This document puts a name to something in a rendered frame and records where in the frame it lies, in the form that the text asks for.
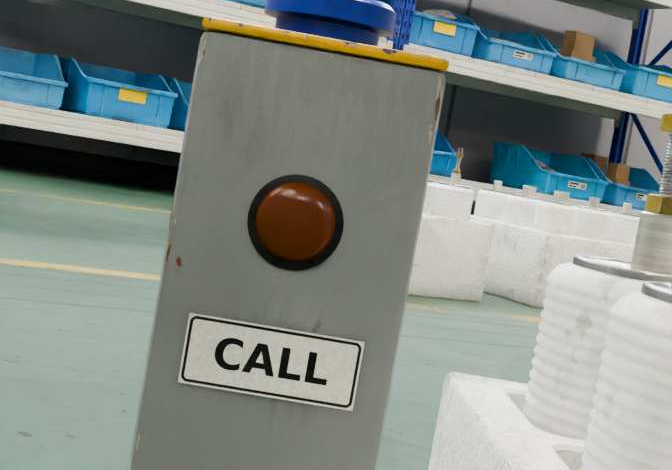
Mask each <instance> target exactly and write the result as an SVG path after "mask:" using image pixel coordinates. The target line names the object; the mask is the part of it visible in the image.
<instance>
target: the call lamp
mask: <svg viewBox="0 0 672 470"><path fill-rule="evenodd" d="M335 224H336V220H335V213H334V210H333V207H332V205H331V203H330V201H329V200H328V199H327V197H326V196H325V195H324V194H323V193H322V192H321V191H319V190H318V189H316V188H315V187H313V186H311V185H307V184H304V183H287V184H284V185H281V186H278V187H277V188H275V189H273V190H272V191H271V192H269V193H268V194H267V195H266V196H265V198H264V199H263V200H262V202H261V204H260V206H259V208H258V211H257V214H256V231H257V234H258V237H259V240H260V242H261V243H262V245H263V246H264V248H265V249H266V250H267V251H268V252H269V253H270V254H272V255H273V256H274V257H276V258H278V259H280V260H283V261H287V262H296V263H297V262H305V261H308V260H311V259H313V258H315V257H316V256H318V255H320V254H321V253H322V252H323V251H324V250H325V249H326V248H327V246H328V245H329V244H330V242H331V240H332V238H333V235H334V232H335Z"/></svg>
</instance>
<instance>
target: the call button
mask: <svg viewBox="0 0 672 470"><path fill-rule="evenodd" d="M264 13H265V14H267V15H269V16H271V17H274V18H276V23H275V28H277V29H283V30H288V31H294V32H300V33H305V34H311V35H316V36H322V37H327V38H333V39H339V40H344V41H350V42H355V43H361V44H367V45H372V46H378V42H379V37H388V36H393V32H394V26H395V21H396V15H397V14H396V13H395V11H394V10H393V9H392V8H391V7H390V6H389V5H388V4H385V3H383V2H380V1H377V0H266V4H265V10H264Z"/></svg>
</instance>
